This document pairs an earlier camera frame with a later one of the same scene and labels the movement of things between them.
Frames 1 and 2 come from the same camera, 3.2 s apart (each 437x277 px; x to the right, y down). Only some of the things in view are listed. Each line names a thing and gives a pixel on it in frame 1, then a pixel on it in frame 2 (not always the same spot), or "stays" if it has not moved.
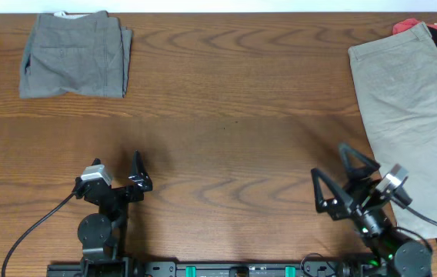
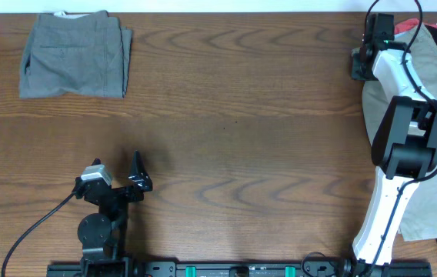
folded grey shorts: x=82 y=53 stays
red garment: x=405 y=25 stays
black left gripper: x=141 y=185 stays
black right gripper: x=362 y=198 -> x=356 y=70
